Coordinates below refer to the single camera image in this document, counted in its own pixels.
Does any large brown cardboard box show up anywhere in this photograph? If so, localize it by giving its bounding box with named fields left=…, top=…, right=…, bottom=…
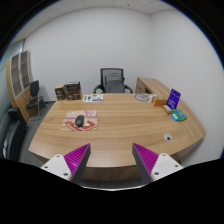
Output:
left=65, top=89, right=83, bottom=101

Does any cartoon dog print mouse pad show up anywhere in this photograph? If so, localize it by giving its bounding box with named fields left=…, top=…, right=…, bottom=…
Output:
left=60, top=109, right=99, bottom=132

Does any round grey patterned disc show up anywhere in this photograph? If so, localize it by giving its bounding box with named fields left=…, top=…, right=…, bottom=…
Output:
left=133, top=92, right=154, bottom=103

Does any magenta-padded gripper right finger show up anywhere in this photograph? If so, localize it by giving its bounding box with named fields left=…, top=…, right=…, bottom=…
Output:
left=131, top=142, right=184, bottom=185

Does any small beige box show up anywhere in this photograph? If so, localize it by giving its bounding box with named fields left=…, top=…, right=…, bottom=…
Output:
left=161, top=104, right=174, bottom=115

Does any green flat packet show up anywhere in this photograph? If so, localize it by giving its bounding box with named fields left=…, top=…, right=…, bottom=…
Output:
left=173, top=108, right=188, bottom=122

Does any small orange-brown box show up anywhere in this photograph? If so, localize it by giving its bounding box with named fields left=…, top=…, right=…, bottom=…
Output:
left=153, top=96, right=168, bottom=107

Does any black mesh office chair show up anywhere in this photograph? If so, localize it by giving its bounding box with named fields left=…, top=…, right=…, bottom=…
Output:
left=92, top=67, right=134, bottom=95

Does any small brown cardboard box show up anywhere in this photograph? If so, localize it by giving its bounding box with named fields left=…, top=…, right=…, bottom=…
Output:
left=54, top=84, right=67, bottom=102

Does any wooden side desk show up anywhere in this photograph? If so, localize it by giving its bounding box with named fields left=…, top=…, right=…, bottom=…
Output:
left=134, top=76, right=174, bottom=101

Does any black computer mouse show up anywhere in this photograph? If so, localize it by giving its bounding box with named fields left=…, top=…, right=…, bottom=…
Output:
left=74, top=114, right=87, bottom=128

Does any black visitor chair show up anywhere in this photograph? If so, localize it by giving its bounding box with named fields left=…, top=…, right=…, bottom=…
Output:
left=25, top=79, right=45, bottom=121

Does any purple standing card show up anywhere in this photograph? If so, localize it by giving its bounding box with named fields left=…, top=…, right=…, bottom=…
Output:
left=166, top=88, right=182, bottom=110

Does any black open-top box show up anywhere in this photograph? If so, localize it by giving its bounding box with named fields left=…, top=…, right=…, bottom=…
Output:
left=64, top=81, right=81, bottom=92

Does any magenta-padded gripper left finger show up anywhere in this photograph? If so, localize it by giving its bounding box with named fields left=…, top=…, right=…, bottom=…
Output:
left=40, top=143, right=92, bottom=185

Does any wooden glass-door shelf cabinet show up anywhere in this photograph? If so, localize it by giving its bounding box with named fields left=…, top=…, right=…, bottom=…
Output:
left=5, top=50, right=36, bottom=118

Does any white printed paper sheet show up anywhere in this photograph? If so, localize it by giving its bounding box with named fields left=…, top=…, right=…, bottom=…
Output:
left=82, top=93, right=105, bottom=103

